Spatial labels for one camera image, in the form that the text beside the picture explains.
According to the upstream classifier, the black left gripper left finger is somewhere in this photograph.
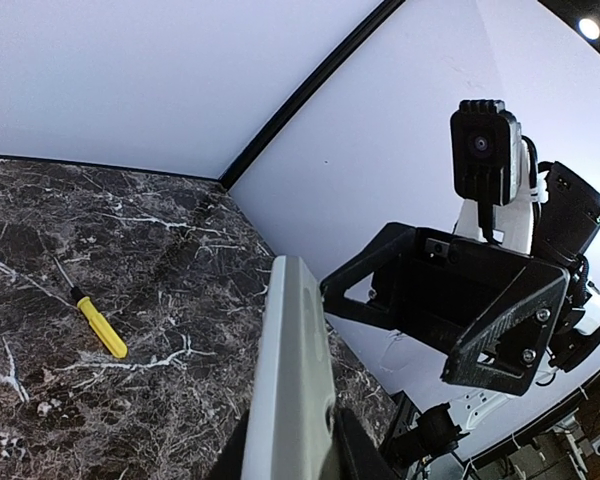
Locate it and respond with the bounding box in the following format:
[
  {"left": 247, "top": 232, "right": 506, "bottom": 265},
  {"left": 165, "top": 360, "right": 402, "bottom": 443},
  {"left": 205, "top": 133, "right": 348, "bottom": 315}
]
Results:
[{"left": 207, "top": 409, "right": 250, "bottom": 480}]

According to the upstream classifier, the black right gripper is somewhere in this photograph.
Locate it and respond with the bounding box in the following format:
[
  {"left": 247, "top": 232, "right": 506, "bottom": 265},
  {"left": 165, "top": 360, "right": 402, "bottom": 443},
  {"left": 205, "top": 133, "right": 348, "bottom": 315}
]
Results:
[{"left": 319, "top": 222, "right": 571, "bottom": 399}]

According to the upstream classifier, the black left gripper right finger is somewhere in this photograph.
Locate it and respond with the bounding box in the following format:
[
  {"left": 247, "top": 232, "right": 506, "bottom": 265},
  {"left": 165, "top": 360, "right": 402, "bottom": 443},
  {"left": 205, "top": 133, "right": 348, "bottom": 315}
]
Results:
[{"left": 334, "top": 408, "right": 397, "bottom": 480}]

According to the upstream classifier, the grey remote control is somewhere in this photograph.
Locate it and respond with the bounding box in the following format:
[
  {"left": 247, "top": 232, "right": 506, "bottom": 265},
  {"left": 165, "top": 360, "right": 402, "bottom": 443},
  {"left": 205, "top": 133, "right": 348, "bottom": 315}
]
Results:
[{"left": 241, "top": 256, "right": 340, "bottom": 480}]

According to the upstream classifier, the yellow handled screwdriver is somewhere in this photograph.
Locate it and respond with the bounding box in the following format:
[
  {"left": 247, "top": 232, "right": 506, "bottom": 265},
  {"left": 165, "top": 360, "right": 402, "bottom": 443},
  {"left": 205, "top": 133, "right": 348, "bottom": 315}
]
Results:
[{"left": 53, "top": 258, "right": 128, "bottom": 359}]

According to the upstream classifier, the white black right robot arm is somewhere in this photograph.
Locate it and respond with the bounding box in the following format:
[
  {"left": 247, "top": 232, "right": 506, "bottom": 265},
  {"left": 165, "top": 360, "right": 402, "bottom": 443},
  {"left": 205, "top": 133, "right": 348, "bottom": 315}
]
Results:
[{"left": 321, "top": 127, "right": 600, "bottom": 398}]

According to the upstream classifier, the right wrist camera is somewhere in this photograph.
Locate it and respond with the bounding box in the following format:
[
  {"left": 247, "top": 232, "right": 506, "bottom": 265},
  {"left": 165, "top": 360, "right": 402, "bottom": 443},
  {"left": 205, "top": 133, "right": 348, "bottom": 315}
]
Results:
[{"left": 450, "top": 99, "right": 522, "bottom": 244}]

